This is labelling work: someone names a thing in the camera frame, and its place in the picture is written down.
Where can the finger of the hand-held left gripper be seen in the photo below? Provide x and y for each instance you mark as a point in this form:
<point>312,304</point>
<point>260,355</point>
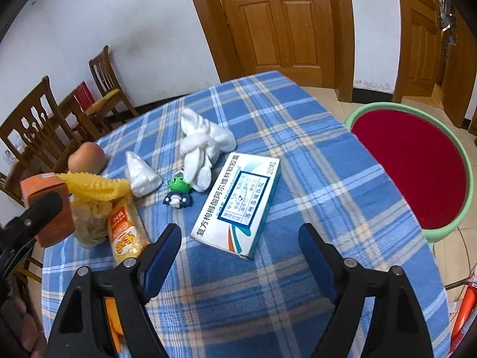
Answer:
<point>41,210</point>

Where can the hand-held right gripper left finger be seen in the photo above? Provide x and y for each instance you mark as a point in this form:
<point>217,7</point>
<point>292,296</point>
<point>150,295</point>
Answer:
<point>156,264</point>

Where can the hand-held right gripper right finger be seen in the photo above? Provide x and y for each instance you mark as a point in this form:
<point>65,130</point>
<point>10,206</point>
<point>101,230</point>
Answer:
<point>316,261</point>

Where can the orange carton box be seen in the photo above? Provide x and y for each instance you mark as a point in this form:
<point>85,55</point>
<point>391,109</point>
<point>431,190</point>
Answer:
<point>56,231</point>

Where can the yellow snack packet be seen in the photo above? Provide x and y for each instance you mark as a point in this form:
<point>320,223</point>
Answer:
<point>125,238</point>

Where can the white medicine box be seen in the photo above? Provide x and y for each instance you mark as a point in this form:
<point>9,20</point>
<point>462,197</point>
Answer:
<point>238,201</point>

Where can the red bin with green rim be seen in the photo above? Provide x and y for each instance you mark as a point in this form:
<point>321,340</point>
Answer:
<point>410,164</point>

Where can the green frog toy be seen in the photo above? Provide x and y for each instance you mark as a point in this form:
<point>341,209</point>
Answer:
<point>179,197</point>

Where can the reddish apple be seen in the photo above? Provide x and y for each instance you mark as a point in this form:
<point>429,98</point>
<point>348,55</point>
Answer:
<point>87,156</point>

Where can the white crumpled plastic bag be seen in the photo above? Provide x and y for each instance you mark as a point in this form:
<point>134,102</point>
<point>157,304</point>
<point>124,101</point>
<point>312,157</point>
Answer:
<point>141,175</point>

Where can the large wooden chair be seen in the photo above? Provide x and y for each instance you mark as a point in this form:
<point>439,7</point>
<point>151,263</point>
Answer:
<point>37,97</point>

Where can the small red chair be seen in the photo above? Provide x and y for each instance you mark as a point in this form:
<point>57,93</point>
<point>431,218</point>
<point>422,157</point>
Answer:
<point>84,95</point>

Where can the yellow seat cushion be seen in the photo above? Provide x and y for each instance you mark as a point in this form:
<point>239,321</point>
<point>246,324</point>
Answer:
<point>104,100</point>

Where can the white knotted towel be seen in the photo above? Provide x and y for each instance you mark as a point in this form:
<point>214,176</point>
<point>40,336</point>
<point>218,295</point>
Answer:
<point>201,145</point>

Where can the blue plaid tablecloth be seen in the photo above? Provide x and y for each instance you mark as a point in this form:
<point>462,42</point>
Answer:
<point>261,119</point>

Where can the stool with floral cover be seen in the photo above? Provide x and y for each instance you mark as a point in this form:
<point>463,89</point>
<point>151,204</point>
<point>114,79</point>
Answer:
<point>464,313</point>

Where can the wooden chair with cushion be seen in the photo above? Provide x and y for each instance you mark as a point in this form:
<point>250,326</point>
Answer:
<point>100,63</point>

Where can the closed wooden door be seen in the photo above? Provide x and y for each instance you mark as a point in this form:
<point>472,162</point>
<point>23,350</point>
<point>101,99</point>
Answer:
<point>275,26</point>

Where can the open wooden door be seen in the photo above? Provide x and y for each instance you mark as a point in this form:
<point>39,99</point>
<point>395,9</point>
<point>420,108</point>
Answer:
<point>417,37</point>

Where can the grey hanging cloth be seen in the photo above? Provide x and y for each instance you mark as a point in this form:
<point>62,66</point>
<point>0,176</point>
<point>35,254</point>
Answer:
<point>447,18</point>

